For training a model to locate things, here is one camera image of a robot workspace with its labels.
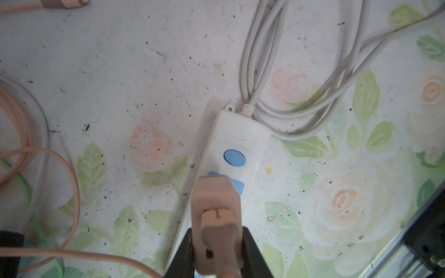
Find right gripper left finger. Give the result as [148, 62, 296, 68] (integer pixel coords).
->
[163, 228, 195, 278]

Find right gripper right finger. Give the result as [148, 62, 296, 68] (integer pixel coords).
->
[241, 227, 273, 278]

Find pink charger plug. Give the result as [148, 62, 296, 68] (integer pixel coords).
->
[191, 175, 243, 278]

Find white blue power strip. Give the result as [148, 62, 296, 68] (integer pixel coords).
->
[172, 104, 271, 278]

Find pink charging cable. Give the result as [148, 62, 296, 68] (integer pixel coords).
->
[0, 0, 164, 278]

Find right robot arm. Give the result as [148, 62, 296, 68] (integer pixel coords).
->
[164, 185, 445, 278]

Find light green cable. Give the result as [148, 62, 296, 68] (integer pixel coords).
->
[0, 159, 65, 278]

